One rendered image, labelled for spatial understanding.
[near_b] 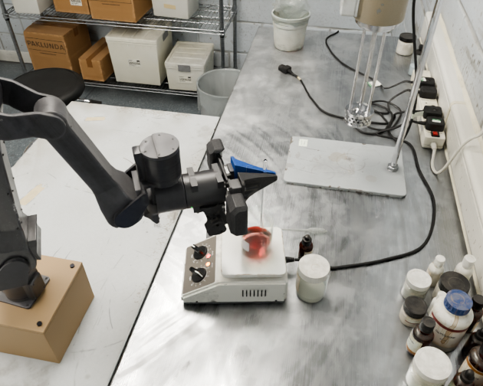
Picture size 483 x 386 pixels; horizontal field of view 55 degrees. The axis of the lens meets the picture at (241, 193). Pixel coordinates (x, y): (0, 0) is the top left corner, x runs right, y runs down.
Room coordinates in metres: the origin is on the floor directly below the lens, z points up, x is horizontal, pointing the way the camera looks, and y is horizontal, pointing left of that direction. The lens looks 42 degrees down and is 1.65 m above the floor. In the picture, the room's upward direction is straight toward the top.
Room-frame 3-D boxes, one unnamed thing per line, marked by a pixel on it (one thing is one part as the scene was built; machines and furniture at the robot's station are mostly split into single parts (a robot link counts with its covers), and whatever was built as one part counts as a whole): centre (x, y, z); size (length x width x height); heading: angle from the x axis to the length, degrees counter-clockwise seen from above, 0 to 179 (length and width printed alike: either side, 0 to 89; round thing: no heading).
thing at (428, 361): (0.36, -0.30, 0.93); 0.06 x 0.06 x 0.07
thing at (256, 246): (0.58, -0.03, 1.03); 0.07 x 0.06 x 0.08; 177
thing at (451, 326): (0.45, -0.36, 0.96); 0.06 x 0.06 x 0.11
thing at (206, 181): (0.56, 0.05, 1.16); 0.19 x 0.08 x 0.06; 15
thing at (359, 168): (0.94, -0.27, 0.91); 0.30 x 0.20 x 0.01; 79
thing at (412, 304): (0.48, -0.32, 0.92); 0.04 x 0.04 x 0.04
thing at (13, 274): (0.47, 0.37, 1.09); 0.09 x 0.07 x 0.06; 17
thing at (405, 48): (1.61, -0.60, 0.93); 0.06 x 0.06 x 0.06
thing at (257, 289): (0.58, 0.00, 0.94); 0.22 x 0.13 x 0.08; 91
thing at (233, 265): (0.58, -0.02, 0.98); 0.12 x 0.12 x 0.01; 1
